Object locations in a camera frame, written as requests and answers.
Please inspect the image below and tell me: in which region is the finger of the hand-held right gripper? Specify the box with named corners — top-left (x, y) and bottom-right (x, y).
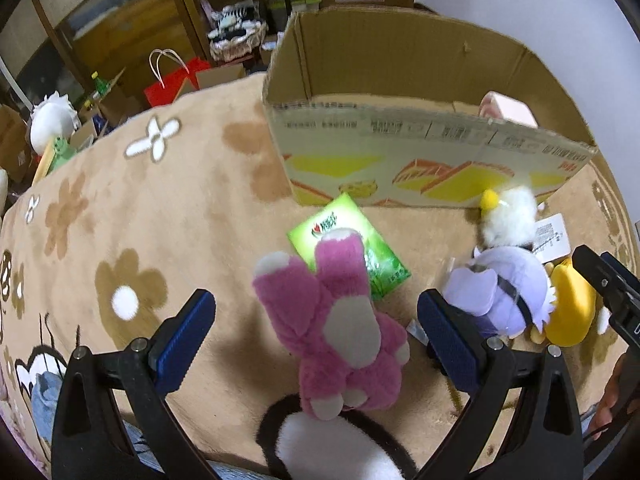
top-left (572, 245), bottom-right (640, 347)
top-left (600, 251), bottom-right (640, 290)

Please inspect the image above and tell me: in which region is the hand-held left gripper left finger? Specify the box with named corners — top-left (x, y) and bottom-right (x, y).
top-left (51, 288), bottom-right (217, 480)

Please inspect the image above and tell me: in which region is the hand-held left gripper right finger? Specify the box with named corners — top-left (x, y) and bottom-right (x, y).
top-left (413, 289), bottom-right (584, 480)

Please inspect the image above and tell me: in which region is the pink plush bear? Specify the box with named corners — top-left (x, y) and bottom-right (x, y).
top-left (252, 228), bottom-right (411, 421)

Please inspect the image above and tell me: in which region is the large cardboard box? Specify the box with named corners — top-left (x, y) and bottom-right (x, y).
top-left (262, 6), bottom-right (599, 209)

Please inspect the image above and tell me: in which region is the pink soft toy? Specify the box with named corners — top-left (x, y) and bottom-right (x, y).
top-left (477, 91), bottom-right (539, 128)

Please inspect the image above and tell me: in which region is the person's right hand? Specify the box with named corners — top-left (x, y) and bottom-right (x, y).
top-left (587, 354), bottom-right (640, 442)

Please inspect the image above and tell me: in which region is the yellow plush toy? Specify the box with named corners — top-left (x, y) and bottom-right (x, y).
top-left (542, 258), bottom-right (599, 349)

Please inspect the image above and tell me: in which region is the white hang tag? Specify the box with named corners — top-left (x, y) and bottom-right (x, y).
top-left (532, 212), bottom-right (572, 257)

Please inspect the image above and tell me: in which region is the purple plush duck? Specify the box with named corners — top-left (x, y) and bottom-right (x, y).
top-left (444, 186), bottom-right (557, 339)

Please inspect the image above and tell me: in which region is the green tissue packet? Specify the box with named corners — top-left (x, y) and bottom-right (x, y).
top-left (286, 193), bottom-right (412, 301)

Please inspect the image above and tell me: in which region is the beige flower printed blanket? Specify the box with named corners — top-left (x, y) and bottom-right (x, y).
top-left (0, 72), bottom-right (639, 480)

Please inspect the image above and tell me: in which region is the black and white plush toy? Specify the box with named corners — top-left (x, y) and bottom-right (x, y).
top-left (256, 394), bottom-right (419, 480)

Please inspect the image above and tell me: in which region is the green frog toy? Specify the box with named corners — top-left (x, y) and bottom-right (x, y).
top-left (32, 137), bottom-right (79, 184)

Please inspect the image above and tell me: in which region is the open cardboard box with bottles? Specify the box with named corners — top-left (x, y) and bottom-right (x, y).
top-left (75, 67), bottom-right (147, 147)

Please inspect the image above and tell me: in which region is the red paper bag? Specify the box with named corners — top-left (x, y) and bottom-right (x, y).
top-left (144, 49), bottom-right (214, 109)

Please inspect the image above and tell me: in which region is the white fluffy plush toy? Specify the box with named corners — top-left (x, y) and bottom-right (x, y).
top-left (29, 91), bottom-right (79, 155)

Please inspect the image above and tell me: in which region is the small brown cardboard box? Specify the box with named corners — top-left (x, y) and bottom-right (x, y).
top-left (0, 104), bottom-right (34, 184)

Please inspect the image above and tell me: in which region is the flat brown cardboard box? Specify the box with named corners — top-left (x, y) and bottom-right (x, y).
top-left (194, 62), bottom-right (247, 93)

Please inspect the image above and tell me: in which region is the woven basket with lace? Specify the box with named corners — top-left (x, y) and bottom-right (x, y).
top-left (207, 4), bottom-right (269, 64)

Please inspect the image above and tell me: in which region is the wooden glass door cabinet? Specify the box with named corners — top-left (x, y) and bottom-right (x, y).
top-left (28, 0), bottom-right (212, 107)

